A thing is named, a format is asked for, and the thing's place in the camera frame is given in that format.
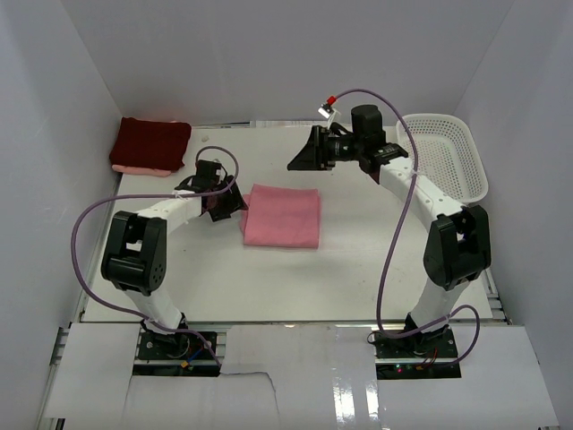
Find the white perforated plastic basket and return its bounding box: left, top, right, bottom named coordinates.
left=396, top=113, right=489, bottom=205

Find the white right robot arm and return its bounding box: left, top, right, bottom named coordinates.
left=287, top=104, right=492, bottom=354

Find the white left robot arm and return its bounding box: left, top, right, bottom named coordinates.
left=100, top=159, right=247, bottom=335

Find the white paper strip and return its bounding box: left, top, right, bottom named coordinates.
left=250, top=120, right=327, bottom=128

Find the folded light pink t-shirt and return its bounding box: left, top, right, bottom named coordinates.
left=111, top=164, right=172, bottom=177

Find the folded dark red t-shirt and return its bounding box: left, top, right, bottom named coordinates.
left=109, top=117, right=192, bottom=172

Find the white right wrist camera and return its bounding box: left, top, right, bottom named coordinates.
left=318, top=96, right=341, bottom=132

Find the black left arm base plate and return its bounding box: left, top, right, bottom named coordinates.
left=133, top=331, right=220, bottom=377

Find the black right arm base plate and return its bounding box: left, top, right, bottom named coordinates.
left=366, top=326, right=462, bottom=381

